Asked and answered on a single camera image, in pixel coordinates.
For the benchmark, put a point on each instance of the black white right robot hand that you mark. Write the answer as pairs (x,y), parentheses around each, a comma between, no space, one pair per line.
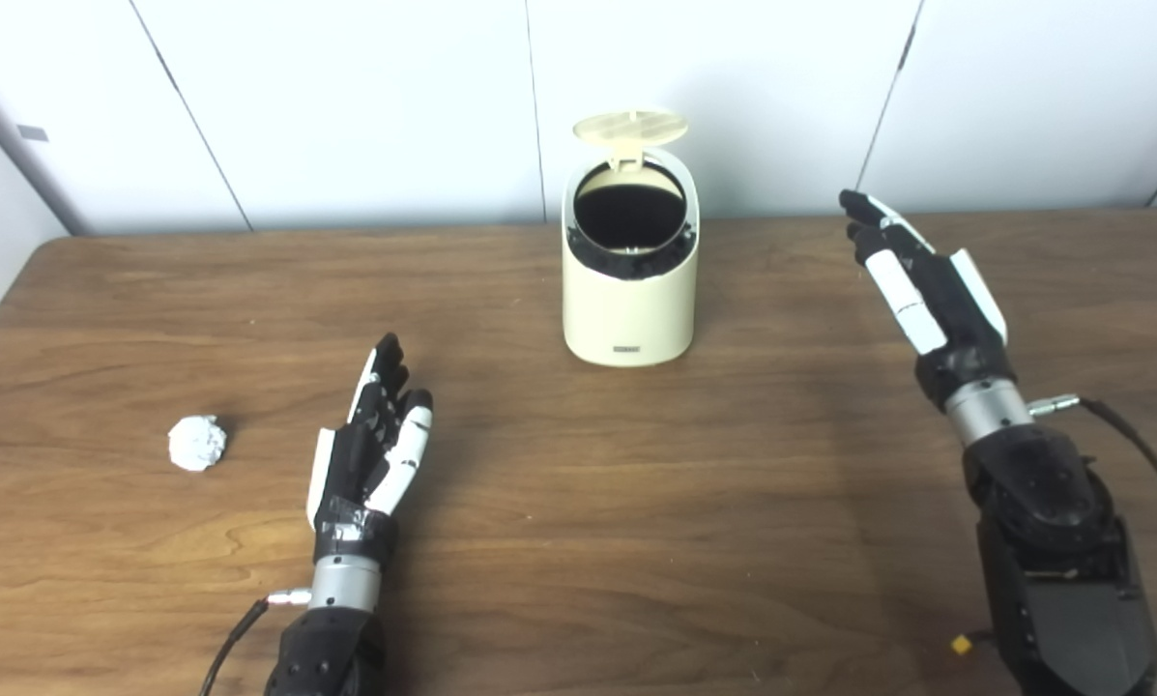
(955,309)

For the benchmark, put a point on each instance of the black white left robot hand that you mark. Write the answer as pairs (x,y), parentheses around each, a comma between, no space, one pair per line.
(351,474)

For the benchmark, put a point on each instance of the white paper ball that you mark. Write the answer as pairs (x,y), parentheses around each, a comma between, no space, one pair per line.
(197,443)

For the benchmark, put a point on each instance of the cream-colored desktop bin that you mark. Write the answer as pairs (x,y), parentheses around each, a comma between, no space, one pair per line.
(626,319)

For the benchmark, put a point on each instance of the round cream bin lid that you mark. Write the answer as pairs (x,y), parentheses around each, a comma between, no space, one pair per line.
(631,128)

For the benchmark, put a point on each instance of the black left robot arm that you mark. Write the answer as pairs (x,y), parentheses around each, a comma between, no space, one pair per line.
(327,652)

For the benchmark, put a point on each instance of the small gray wall tag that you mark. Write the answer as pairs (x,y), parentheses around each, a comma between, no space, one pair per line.
(33,133)

